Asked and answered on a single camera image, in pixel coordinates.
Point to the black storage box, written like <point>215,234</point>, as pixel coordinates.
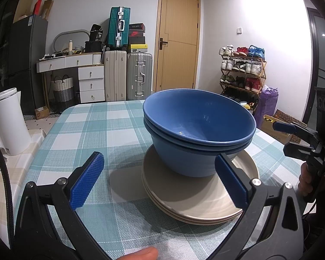
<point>93,46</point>

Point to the silver suitcase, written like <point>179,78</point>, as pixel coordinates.
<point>136,75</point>

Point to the teal suitcase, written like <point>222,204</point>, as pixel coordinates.
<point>115,27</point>

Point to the yellow shoe box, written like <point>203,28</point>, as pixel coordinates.
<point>138,48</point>

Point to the woven laundry basket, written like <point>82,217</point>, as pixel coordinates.
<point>62,92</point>

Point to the teal checkered tablecloth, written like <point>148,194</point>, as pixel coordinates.
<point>97,122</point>

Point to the beige suitcase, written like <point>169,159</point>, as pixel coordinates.
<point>115,75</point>

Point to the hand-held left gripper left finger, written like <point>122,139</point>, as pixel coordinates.
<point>86,178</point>

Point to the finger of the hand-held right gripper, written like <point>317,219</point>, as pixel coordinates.
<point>283,126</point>
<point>298,151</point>

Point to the flat cardboard sheet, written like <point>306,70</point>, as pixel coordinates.
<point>24,2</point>

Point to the person's right hand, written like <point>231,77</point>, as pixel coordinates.
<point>304,178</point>

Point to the wooden shoe rack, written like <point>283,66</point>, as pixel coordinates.
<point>262,70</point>

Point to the shoe rack with shoes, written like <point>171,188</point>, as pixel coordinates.
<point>241,66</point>

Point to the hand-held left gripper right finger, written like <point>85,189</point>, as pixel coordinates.
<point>230,181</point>

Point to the black refrigerator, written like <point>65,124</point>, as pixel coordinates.
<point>27,65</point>

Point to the person's left hand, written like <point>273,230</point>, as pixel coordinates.
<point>140,254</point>

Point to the black white patterned rug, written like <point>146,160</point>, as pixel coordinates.
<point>54,116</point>

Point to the black shoe box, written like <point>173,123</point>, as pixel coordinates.
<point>136,27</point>
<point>136,40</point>

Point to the purple plastic bag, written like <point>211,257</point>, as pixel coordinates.
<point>268,100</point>

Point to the cream bottle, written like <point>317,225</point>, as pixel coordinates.
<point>70,48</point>

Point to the oval vanity mirror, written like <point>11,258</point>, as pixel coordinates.
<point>70,36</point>

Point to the red paper bag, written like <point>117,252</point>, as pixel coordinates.
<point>37,6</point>

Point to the blue bowl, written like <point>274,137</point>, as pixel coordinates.
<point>184,165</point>
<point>149,127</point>
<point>192,113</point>

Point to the brown patterned box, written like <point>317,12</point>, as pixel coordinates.
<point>284,116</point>

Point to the wooden door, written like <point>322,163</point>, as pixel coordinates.
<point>178,59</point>

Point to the white electric kettle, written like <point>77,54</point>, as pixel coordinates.
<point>10,124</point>

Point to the small cardboard box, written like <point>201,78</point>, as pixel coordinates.
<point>41,113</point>

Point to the white dressing desk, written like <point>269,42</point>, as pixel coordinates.
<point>90,84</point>

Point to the cream dotted floor mat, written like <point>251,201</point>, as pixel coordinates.
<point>40,127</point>

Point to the large printed cardboard box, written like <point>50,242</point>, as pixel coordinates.
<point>270,130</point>

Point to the black printed packet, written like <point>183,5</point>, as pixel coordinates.
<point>96,33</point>

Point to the tall cardboard box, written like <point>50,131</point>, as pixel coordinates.
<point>47,9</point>

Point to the cream plate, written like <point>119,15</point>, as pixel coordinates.
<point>189,216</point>
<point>205,192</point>
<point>195,221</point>

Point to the dark glass door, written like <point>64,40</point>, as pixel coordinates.
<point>321,48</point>

